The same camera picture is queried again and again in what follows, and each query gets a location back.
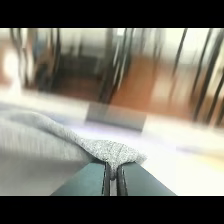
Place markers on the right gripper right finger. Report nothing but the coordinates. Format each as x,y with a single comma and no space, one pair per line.
141,183

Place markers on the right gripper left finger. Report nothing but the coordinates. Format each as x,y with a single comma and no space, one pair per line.
88,181

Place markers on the grey garment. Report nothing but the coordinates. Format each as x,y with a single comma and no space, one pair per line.
43,140

